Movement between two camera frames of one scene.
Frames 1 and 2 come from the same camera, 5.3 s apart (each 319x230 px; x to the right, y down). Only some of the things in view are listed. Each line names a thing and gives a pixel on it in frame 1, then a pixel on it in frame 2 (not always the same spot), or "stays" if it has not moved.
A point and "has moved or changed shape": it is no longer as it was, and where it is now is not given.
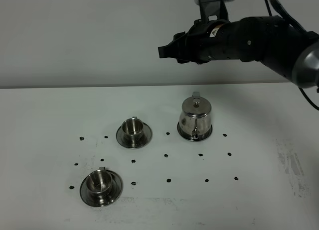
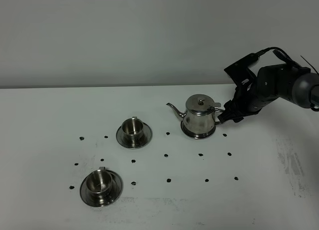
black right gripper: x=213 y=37 to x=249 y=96
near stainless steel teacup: x=98 y=184 stays
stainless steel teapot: x=195 y=121 has moved or changed shape
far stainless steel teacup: x=132 y=130 stays
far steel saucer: x=148 y=132 stays
